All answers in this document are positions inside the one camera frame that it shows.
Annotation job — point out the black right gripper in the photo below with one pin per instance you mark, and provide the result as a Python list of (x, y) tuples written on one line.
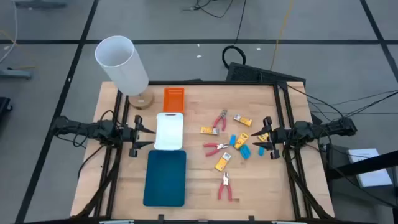
[(281, 135)]

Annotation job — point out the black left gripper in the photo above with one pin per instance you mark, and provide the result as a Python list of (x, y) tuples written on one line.
[(128, 134)]

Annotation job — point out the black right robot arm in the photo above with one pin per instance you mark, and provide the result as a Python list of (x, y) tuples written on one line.
[(311, 129)]

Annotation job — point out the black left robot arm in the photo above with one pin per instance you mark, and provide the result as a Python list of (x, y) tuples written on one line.
[(93, 129)]

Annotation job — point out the white plastic bin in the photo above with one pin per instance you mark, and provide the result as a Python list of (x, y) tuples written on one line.
[(168, 132)]

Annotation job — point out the round wooden lamp base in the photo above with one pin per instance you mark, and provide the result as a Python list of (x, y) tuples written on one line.
[(144, 101)]

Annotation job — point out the blue plastic bin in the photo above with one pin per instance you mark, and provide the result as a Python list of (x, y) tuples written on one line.
[(164, 179)]

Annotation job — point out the orange plastic bin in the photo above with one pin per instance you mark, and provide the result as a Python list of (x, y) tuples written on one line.
[(174, 99)]

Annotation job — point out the black mesh panel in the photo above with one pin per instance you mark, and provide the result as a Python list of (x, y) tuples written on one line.
[(248, 73)]

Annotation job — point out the white cylindrical lamp shade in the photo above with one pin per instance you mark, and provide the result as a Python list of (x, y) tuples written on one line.
[(124, 71)]

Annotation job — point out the dark grey cabinet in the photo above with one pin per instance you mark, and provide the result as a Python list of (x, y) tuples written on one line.
[(337, 157)]

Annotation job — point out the black metal beam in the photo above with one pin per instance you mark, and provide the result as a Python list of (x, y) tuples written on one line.
[(342, 170)]

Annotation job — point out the white booklet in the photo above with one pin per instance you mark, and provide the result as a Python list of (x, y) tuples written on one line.
[(363, 154)]

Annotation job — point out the grey metal floor foot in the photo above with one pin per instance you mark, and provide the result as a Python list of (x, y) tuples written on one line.
[(40, 3), (15, 74)]

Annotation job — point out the black equipment piece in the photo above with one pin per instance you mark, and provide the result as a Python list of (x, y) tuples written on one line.
[(3, 104)]

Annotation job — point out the black metal table frame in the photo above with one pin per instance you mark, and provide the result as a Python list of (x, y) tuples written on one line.
[(217, 83)]

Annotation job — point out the small black bracket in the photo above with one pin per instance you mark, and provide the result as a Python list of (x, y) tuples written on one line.
[(160, 217), (251, 218)]

